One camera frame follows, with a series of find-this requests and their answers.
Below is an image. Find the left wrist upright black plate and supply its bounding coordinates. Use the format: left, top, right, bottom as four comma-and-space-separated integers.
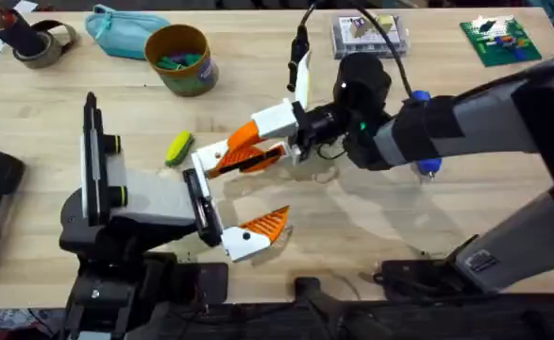
79, 91, 107, 226

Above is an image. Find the clear box with blocks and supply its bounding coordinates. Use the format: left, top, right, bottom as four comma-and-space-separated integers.
330, 13, 411, 60

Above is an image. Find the dark handled tool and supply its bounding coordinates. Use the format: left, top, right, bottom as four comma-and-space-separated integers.
0, 3, 47, 59

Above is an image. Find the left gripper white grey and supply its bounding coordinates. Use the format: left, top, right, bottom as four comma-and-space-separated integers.
59, 134, 292, 264

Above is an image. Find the blue electric screwdriver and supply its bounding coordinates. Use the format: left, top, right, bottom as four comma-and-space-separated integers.
409, 89, 444, 183

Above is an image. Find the orange ribbed wedge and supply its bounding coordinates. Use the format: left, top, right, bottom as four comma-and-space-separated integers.
207, 144, 264, 179

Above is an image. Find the brown tub with toys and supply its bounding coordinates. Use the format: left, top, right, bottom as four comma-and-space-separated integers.
143, 24, 220, 98

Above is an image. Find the grey tape roll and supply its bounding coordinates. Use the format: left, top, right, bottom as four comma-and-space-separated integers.
11, 19, 79, 70

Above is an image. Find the right wrist upright plate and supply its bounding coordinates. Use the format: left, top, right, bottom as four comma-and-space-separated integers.
294, 48, 313, 110

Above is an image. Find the black camera cable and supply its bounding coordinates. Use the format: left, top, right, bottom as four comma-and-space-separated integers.
298, 0, 415, 99

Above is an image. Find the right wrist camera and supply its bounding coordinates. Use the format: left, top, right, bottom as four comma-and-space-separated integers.
286, 25, 311, 94

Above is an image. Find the black rail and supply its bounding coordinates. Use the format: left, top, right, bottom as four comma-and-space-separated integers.
63, 262, 554, 340

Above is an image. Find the teal zip pouch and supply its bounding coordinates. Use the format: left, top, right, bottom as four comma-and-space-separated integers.
84, 4, 172, 61

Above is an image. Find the green board with blocks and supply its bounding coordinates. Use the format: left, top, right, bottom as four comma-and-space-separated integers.
459, 14, 544, 68

